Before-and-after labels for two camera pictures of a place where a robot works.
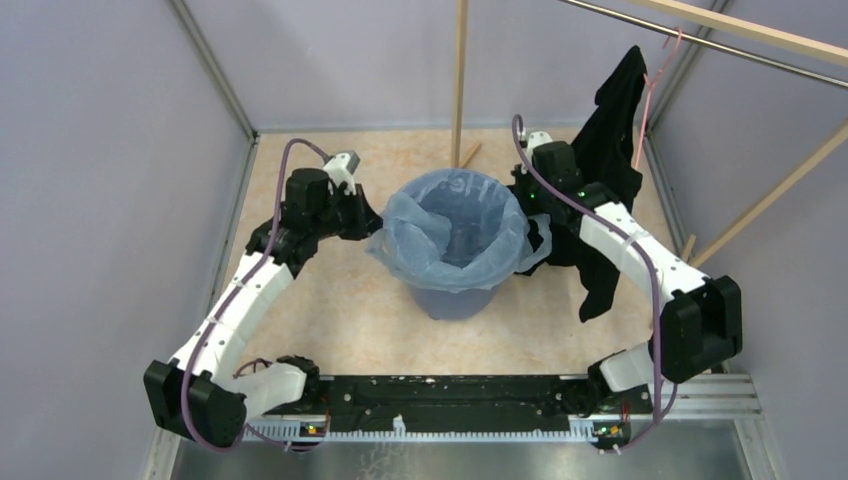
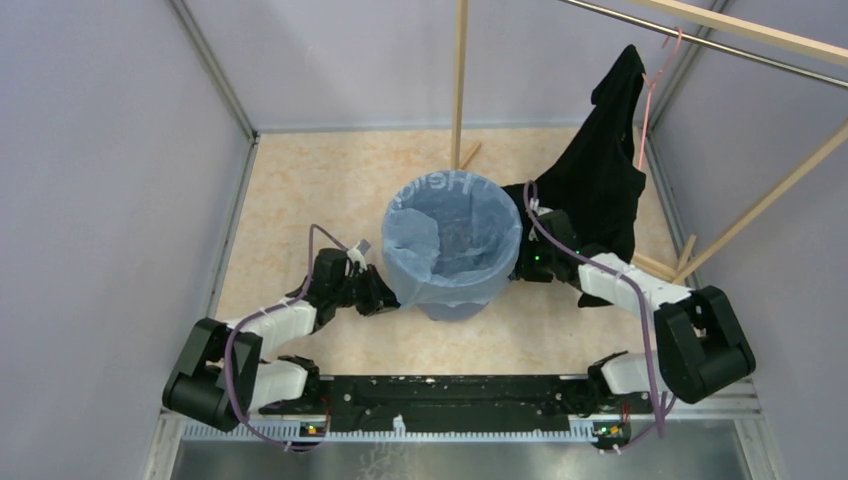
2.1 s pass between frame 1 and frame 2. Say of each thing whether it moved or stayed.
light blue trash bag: moved
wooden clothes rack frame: stayed
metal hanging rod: stayed
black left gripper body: moved
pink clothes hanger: stayed
